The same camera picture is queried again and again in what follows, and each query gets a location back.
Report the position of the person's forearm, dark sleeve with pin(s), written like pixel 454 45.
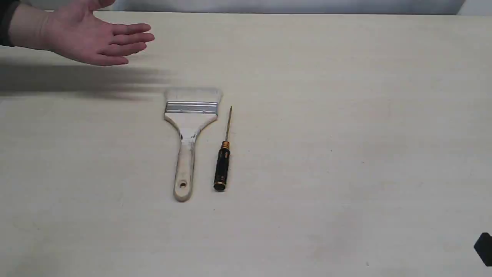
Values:
pixel 22 25

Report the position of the black gold precision screwdriver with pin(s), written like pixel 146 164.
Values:
pixel 222 164

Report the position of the wide wooden paint brush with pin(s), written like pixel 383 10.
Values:
pixel 189 111

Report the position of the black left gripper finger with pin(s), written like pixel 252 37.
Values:
pixel 483 247

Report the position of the person's open bare hand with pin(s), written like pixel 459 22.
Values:
pixel 74 32

